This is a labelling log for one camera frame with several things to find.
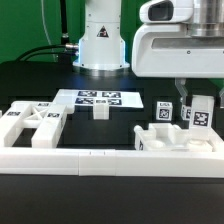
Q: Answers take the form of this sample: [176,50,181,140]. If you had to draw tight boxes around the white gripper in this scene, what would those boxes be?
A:
[132,0,224,105]

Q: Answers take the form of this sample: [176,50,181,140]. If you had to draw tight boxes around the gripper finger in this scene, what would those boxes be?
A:
[219,87,224,108]

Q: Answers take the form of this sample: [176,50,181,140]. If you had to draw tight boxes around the white chair seat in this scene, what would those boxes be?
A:
[134,123,224,152]

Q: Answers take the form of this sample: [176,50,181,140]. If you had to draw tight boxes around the white tagged nut cube right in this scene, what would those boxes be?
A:
[181,105,191,121]

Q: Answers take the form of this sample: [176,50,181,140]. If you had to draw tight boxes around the white tagged nut cube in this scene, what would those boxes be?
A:
[156,101,173,121]
[181,105,191,121]

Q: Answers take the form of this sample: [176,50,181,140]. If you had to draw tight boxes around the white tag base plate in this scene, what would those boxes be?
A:
[53,89,143,108]

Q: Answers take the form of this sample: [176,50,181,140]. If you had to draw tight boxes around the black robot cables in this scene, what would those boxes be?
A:
[16,0,81,62]

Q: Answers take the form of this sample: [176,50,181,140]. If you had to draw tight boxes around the white chair back frame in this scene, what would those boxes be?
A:
[0,101,74,148]

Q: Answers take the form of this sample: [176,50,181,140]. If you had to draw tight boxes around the grey thin cable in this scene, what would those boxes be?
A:
[40,0,58,62]

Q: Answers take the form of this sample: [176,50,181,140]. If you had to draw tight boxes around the white U-shaped fence frame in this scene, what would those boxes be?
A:
[0,99,224,179]

